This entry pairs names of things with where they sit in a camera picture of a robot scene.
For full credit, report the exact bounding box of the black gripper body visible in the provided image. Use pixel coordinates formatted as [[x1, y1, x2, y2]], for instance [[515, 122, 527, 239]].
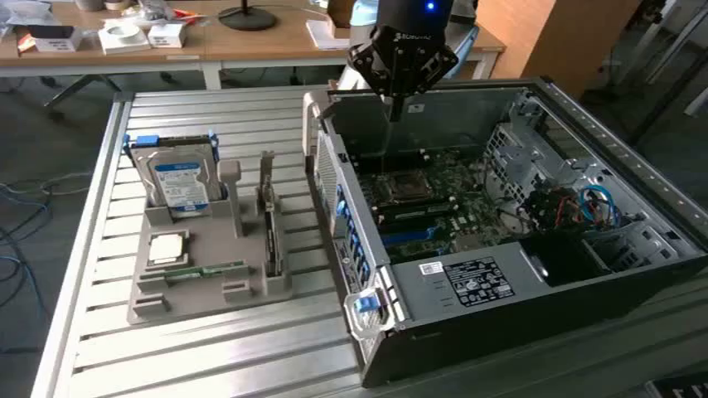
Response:
[[369, 0, 455, 46]]

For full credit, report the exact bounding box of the black graphics card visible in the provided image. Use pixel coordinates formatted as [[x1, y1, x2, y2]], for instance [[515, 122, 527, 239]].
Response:
[[255, 149, 289, 279]]

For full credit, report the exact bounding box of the white paper stack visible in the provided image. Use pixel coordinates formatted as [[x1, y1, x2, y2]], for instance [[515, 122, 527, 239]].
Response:
[[306, 19, 351, 51]]

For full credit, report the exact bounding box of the small cardboard box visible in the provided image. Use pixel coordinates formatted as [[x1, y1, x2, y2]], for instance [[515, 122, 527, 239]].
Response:
[[326, 0, 355, 30]]

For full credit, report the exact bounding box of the wooden desk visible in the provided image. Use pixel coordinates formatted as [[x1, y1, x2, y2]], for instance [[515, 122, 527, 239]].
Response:
[[0, 0, 509, 90]]

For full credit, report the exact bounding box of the wooden cabinet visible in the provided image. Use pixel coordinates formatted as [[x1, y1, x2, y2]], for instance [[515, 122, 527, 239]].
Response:
[[475, 0, 643, 100]]

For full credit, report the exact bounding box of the black round lamp base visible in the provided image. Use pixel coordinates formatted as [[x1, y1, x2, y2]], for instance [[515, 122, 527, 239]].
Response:
[[218, 0, 278, 32]]

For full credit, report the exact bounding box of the perforated metal drive cage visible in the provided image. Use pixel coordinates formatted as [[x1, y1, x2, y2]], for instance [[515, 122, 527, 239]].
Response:
[[485, 119, 561, 200]]

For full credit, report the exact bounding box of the CPU socket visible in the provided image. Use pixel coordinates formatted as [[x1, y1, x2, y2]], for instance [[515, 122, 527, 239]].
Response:
[[386, 172, 438, 203]]

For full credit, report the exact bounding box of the small white labelled box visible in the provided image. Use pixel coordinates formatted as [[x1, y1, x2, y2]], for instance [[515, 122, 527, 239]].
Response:
[[147, 22, 189, 50]]

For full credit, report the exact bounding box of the installed RAM stick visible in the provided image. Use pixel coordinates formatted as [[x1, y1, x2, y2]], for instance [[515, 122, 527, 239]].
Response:
[[379, 202, 457, 225]]

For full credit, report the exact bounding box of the green motherboard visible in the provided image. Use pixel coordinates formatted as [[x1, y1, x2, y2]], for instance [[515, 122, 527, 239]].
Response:
[[354, 148, 537, 266]]

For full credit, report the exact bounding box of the clear packets pile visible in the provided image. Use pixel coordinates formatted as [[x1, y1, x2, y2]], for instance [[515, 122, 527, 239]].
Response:
[[121, 0, 187, 24]]

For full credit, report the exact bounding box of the white box with tape roll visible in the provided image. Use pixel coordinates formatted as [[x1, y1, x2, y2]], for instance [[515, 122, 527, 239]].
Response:
[[98, 19, 153, 56]]

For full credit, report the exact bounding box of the hard disk with blue carrier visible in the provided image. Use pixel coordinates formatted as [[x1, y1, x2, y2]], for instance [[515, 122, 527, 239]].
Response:
[[122, 131, 225, 219]]

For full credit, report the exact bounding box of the black plastic shroud box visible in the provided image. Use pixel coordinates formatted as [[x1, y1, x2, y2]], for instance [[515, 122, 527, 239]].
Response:
[[519, 231, 615, 288]]

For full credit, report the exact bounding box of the grey parts rack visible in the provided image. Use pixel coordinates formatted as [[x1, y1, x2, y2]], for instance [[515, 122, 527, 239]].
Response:
[[127, 159, 297, 327]]

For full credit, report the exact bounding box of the grey chair base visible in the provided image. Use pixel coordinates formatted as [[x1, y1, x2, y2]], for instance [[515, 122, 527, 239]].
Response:
[[43, 74, 125, 121]]

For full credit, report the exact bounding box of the grey power supply unit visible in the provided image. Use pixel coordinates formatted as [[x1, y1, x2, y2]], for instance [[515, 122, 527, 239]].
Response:
[[387, 242, 553, 328]]

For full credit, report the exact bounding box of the white box with black lid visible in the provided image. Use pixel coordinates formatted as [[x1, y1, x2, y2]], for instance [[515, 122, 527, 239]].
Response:
[[27, 24, 85, 54]]

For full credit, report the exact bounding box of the silver disk bay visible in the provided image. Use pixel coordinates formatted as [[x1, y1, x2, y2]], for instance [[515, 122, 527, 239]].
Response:
[[583, 221, 686, 274]]

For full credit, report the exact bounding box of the silver CPU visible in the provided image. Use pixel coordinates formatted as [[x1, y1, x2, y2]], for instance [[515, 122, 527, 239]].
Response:
[[147, 234, 187, 265]]

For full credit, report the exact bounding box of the blue case latch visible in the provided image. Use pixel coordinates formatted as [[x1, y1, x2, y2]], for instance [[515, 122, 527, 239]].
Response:
[[354, 291, 385, 315]]

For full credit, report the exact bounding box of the green RAM stick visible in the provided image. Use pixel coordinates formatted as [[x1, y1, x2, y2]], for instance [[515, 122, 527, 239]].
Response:
[[139, 260, 249, 281]]

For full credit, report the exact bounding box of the brown red book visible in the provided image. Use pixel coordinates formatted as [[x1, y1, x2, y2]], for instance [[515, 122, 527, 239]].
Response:
[[15, 27, 38, 57]]

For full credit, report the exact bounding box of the clear plastic bag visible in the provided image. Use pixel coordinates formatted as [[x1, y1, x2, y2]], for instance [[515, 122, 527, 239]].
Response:
[[0, 0, 57, 38]]

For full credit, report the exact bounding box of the black open PC case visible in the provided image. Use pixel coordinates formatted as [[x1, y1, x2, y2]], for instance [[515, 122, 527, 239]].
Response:
[[303, 75, 708, 389]]

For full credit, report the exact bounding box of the red disk wire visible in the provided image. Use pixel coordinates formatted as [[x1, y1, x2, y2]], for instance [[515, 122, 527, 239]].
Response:
[[557, 194, 586, 227]]

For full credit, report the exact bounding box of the blue disk wire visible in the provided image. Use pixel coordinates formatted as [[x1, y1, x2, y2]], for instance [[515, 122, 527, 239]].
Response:
[[578, 184, 625, 230]]

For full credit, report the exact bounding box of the white floor cable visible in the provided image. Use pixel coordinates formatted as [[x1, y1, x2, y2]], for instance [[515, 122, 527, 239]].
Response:
[[0, 170, 95, 197]]

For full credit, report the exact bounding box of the blue floor cable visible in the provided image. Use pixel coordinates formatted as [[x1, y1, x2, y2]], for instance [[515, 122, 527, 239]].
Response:
[[0, 182, 55, 332]]

